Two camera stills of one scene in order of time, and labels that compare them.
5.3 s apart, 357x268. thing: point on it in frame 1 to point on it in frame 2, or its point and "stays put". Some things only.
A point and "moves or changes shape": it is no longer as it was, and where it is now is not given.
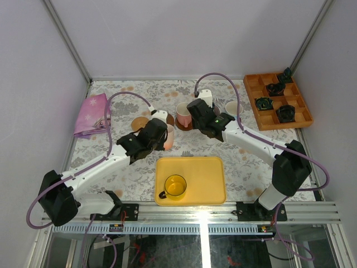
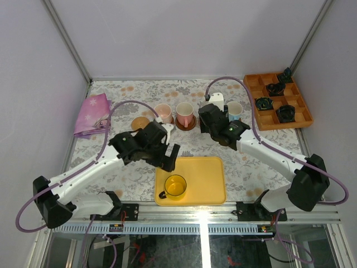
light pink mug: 169,143 moves or changes shape
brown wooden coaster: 181,127 stays put
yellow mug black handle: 175,186 stays put
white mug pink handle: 183,114 stays put
